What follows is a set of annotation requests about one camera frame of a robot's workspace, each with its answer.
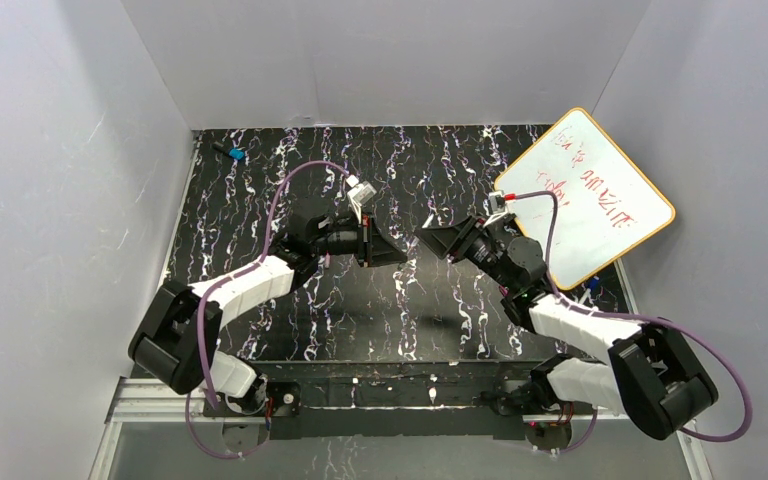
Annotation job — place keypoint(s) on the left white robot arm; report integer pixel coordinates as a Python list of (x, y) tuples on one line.
[(176, 341)]

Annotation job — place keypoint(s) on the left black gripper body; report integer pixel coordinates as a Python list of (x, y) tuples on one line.
[(367, 240)]

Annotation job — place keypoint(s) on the blue-tipped white marker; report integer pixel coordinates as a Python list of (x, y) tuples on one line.
[(590, 286)]

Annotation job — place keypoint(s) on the blue cap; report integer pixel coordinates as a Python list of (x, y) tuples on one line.
[(236, 154)]

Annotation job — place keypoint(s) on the yellow-framed whiteboard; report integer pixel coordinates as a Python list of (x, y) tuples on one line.
[(582, 198)]

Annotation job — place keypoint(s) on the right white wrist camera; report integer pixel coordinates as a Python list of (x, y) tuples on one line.
[(500, 206)]

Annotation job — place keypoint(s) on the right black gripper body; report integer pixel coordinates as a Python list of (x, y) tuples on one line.
[(464, 240)]

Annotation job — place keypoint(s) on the aluminium frame rail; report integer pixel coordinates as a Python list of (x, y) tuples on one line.
[(153, 433)]

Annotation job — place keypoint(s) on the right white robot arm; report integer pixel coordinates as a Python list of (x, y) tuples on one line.
[(644, 371)]

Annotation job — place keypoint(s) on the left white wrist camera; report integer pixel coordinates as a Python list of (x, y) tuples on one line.
[(359, 193)]

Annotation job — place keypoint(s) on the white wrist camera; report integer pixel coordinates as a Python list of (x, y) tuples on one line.
[(359, 193), (500, 206)]

